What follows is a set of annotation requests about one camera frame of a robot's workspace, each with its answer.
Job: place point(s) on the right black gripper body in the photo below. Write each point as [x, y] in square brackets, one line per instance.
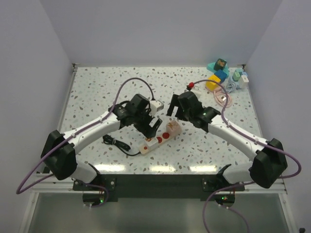
[188, 117]

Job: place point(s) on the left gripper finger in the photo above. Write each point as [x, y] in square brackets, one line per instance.
[156, 124]
[149, 132]

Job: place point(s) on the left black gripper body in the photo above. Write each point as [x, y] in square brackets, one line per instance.
[142, 119]

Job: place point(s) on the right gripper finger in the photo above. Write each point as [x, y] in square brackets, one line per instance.
[174, 103]
[180, 114]

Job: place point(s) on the beige cube plug adapter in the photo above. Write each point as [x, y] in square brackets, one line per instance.
[173, 128]

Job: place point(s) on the beige power strip red sockets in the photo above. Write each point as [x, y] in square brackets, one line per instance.
[163, 138]

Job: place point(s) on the white cube plug adapter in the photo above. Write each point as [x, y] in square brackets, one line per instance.
[151, 142]

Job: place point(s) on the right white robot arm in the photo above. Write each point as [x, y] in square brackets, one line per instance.
[267, 162]

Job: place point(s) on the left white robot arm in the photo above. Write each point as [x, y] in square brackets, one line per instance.
[59, 153]

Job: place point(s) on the yellow cube socket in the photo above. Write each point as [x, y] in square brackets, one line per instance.
[212, 82]

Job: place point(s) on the blue cube socket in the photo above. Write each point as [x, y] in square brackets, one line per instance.
[221, 75]

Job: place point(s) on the green small charger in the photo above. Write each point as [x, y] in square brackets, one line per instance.
[236, 76]

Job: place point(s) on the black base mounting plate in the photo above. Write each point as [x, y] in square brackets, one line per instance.
[160, 186]

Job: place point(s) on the white charger block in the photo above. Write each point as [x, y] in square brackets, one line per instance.
[243, 81]

